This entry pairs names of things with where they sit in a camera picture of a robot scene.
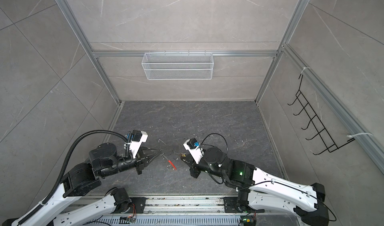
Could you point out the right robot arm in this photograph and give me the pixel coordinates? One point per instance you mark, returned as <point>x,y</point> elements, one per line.
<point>259,190</point>

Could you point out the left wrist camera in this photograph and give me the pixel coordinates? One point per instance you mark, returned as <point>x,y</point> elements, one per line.
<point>135,139</point>

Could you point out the black wire hook rack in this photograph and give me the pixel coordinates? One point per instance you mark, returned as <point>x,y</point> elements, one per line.
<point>315,122</point>

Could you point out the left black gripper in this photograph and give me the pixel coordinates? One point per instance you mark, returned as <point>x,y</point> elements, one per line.
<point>142,159</point>

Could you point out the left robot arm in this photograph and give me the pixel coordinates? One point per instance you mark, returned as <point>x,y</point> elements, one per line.
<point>104,161</point>

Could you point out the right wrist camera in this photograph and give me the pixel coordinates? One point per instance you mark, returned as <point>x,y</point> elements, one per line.
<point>195,149</point>

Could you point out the white wire mesh basket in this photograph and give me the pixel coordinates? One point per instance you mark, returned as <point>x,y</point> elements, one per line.
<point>178,66</point>

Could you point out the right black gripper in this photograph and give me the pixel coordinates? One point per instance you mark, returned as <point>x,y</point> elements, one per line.
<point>194,167</point>

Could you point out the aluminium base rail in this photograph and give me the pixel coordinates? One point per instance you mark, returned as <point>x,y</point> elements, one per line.
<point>192,210</point>

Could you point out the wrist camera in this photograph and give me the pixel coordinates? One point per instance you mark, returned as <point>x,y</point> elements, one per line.
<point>135,139</point>
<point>195,149</point>

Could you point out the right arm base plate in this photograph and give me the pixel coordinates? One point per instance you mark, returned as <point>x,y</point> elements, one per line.
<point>231,205</point>

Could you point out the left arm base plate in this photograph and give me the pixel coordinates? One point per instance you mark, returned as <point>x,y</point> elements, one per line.
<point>136,204</point>

